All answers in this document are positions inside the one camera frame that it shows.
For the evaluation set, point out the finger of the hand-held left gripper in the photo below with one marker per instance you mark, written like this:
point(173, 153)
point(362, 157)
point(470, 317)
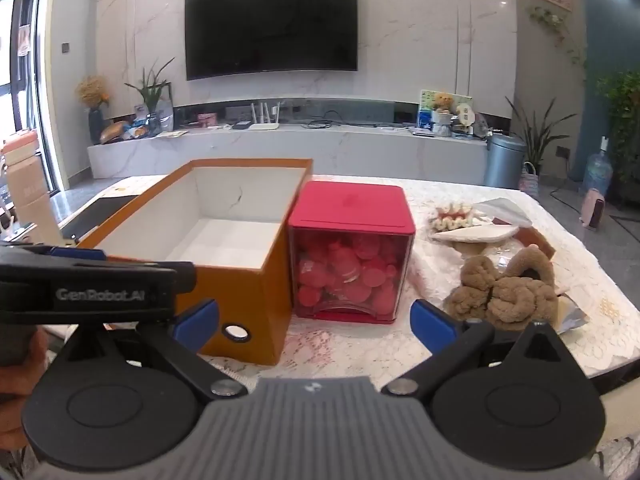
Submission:
point(75, 254)

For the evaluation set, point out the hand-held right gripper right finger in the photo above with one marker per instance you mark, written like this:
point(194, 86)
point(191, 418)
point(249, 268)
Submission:
point(430, 322)

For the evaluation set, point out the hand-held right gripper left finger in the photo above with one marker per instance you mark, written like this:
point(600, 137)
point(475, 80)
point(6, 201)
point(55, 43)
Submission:
point(197, 322)

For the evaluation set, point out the brown plush toy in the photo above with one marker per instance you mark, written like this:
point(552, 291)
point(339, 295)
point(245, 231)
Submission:
point(500, 295)

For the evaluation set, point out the white fluffy cloth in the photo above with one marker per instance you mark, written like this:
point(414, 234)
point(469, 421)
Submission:
point(475, 234)

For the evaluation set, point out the person's left hand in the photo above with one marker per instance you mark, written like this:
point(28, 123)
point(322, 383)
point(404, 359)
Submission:
point(15, 385)

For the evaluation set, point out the lemon print checked cloth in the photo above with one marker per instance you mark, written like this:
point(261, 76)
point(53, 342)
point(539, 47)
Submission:
point(130, 187)

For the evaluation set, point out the cream knitted cloth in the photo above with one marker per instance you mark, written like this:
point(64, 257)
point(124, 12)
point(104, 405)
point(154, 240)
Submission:
point(452, 220)

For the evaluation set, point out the golden brown ornament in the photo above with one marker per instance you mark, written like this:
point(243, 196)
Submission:
point(112, 132)

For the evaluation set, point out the white tissue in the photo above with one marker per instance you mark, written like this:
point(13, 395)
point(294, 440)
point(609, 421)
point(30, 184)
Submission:
point(500, 210)

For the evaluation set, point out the brown paper packet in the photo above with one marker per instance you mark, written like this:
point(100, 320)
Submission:
point(537, 240)

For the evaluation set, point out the silver wrapper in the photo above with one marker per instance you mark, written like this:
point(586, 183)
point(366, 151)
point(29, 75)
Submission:
point(570, 315)

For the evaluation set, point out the blue snack packets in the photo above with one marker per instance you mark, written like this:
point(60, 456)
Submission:
point(137, 127)

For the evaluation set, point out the red box with clear front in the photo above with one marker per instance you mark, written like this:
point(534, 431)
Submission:
point(350, 205)

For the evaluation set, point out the dark vase with dried flowers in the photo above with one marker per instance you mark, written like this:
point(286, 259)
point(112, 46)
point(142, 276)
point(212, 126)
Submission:
point(94, 110)

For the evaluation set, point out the yellow green paper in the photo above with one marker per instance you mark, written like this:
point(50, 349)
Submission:
point(170, 134)

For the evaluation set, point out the striped woven basket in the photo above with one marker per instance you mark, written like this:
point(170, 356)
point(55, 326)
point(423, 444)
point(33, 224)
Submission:
point(529, 182)

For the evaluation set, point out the blue grey trash can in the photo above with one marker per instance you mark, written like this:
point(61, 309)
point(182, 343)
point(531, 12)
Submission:
point(504, 162)

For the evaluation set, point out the green plant in glass vase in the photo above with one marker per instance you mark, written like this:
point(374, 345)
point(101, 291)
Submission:
point(152, 95)

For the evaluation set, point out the pink box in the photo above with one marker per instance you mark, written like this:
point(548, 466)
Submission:
point(207, 120)

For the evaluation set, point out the pink heater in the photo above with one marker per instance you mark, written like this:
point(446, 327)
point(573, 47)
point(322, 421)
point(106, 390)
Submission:
point(593, 210)

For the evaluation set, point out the white marble television console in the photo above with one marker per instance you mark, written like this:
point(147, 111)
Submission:
point(300, 150)

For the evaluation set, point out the glass sliding door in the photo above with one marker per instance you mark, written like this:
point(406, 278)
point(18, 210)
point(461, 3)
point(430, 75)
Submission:
point(20, 60)

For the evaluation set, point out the small black box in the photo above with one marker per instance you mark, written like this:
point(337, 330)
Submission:
point(241, 125)

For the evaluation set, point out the white router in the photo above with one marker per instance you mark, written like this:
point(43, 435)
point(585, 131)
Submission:
point(263, 122)

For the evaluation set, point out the white round figurine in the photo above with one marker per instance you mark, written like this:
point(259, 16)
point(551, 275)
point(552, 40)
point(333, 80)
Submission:
point(461, 112)

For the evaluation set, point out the stuffed toys group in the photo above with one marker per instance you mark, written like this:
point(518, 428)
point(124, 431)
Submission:
point(427, 110)

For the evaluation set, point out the long leaved potted plant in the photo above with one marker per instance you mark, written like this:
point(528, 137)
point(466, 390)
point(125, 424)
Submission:
point(537, 135)

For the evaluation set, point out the small teddy bear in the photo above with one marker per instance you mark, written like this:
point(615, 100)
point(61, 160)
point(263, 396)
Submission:
point(443, 101)

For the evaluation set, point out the blue water jug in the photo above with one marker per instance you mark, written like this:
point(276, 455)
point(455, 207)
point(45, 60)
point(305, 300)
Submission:
point(597, 172)

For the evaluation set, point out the large bushy green plant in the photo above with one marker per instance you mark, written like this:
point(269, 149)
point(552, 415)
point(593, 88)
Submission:
point(625, 120)

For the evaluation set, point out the hanging vine plant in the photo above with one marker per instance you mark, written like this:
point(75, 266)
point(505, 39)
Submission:
point(557, 25)

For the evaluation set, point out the wall power outlet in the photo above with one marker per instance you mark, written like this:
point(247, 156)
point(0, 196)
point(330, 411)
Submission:
point(563, 151)

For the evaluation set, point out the black wall television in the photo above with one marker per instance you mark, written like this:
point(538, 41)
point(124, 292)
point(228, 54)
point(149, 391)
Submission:
point(270, 25)

